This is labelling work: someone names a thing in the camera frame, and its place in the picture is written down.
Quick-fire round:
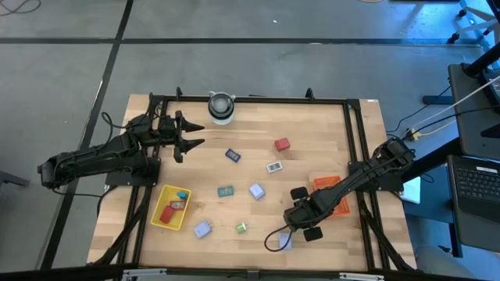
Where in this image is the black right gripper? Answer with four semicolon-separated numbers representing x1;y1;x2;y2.
283;186;333;243

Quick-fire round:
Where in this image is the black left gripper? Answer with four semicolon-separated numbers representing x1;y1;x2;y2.
155;109;206;164

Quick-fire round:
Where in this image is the orange plastic basket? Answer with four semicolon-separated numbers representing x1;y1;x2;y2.
312;175;352;218

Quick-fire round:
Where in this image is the yellow plastic basket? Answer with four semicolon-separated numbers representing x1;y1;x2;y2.
150;183;193;232

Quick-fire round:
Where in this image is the white cylinder with black rim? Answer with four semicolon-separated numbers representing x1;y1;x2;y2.
207;91;237;126

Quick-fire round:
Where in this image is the white paper sheet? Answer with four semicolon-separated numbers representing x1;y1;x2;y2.
402;176;422;205

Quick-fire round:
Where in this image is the person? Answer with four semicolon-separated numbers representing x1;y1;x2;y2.
414;244;472;281

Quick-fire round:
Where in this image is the black laptop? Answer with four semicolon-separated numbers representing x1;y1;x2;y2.
447;154;500;226

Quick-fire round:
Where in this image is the grey furniture leg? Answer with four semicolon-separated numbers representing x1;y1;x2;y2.
0;169;31;188

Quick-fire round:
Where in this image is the black side desk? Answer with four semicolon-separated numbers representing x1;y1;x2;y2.
447;62;500;258

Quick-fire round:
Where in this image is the black diagonal pole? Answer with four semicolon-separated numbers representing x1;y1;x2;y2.
462;41;500;78

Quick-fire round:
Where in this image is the white chair base with casters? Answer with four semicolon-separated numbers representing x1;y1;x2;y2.
447;0;500;44

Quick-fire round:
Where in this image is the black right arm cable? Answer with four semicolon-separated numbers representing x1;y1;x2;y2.
263;224;294;254

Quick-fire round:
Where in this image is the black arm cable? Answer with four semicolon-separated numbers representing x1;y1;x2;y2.
100;92;165;136
263;224;294;254

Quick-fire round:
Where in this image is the silver metal bracket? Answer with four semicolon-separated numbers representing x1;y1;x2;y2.
121;268;168;279
338;272;386;281

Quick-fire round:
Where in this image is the black aluminium table frame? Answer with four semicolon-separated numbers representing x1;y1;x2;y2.
87;86;417;281

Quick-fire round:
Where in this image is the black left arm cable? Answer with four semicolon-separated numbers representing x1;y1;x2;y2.
100;92;165;136

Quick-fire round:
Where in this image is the yellow cable with connector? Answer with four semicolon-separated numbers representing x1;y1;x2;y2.
405;119;458;142

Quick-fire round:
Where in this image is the white cable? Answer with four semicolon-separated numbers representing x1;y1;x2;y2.
405;73;500;136

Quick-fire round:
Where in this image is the thin black floor cable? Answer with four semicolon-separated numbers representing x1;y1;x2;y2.
0;0;42;17

